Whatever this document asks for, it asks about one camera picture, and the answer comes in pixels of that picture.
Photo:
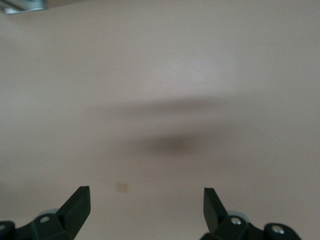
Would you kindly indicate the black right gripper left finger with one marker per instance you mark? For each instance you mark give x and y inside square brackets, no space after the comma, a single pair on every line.
[70,217]

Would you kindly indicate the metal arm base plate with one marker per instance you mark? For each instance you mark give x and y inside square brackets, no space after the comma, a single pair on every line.
[25,6]

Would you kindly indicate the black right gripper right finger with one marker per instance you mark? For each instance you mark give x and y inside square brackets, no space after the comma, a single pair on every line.
[215,215]

